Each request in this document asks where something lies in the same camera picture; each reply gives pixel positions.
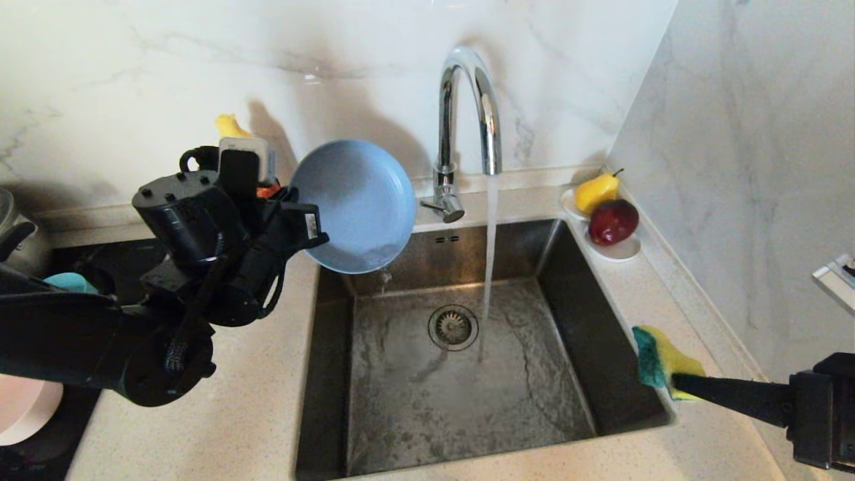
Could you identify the yellow orange detergent bottle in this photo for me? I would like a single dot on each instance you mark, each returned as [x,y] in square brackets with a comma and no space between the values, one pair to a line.
[230,125]

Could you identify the chrome gooseneck faucet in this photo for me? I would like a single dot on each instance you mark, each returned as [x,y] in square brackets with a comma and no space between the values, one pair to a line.
[446,120]

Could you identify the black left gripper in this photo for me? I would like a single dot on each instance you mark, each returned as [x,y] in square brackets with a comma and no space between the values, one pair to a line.
[274,260]

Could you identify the blue-grey plate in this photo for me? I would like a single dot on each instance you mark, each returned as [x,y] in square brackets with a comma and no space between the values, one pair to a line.
[361,200]

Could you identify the yellow green sponge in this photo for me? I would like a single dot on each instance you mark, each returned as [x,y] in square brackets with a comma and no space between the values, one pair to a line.
[664,357]

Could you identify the black induction cooktop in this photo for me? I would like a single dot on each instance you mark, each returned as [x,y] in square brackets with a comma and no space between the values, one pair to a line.
[113,260]

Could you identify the pink bowl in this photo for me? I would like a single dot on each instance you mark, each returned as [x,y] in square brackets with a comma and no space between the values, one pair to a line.
[23,411]

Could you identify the dark red apple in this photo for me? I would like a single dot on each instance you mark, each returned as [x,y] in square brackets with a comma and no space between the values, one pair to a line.
[611,222]

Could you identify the teal bowl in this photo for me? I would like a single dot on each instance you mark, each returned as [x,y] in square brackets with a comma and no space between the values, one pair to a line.
[70,282]

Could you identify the round metal drain strainer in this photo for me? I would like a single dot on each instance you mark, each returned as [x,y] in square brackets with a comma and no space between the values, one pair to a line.
[453,327]

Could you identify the yellow pear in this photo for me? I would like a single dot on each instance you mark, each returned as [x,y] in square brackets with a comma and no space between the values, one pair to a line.
[593,192]

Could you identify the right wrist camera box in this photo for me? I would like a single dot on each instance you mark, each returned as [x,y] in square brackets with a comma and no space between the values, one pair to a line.
[838,284]

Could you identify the thin water trickle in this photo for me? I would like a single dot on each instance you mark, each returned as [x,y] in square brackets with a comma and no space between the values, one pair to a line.
[386,280]

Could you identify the small white dish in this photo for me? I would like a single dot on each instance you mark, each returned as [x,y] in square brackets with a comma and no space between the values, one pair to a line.
[622,251]
[568,204]

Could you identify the stainless steel sink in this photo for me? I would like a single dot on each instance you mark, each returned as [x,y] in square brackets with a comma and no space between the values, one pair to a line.
[414,414]

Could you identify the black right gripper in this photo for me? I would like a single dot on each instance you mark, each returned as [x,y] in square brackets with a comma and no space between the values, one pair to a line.
[825,421]

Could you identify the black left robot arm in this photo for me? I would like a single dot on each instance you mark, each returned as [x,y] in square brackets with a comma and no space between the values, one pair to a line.
[180,214]

